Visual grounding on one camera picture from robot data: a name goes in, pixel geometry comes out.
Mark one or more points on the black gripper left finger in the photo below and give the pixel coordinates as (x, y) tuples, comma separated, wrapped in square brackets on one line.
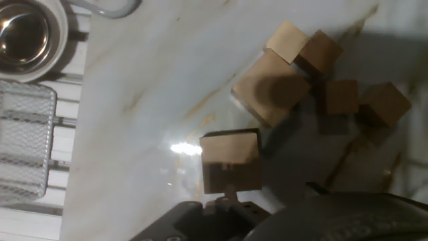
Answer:
[(200, 221)]

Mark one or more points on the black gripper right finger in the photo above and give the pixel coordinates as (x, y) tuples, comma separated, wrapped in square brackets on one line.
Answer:
[(317, 188)]

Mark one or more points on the large wooden cube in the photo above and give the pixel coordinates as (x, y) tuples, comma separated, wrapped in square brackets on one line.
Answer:
[(267, 97), (230, 160)]

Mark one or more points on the small wooden cube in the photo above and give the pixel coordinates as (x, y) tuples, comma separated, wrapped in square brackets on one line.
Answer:
[(341, 97), (319, 52), (384, 103), (286, 40)]

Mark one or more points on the marble pattern mat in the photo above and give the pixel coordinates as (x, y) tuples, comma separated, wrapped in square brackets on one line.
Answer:
[(133, 100)]

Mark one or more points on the clear plastic box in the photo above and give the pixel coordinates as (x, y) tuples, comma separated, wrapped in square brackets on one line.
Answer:
[(26, 140)]

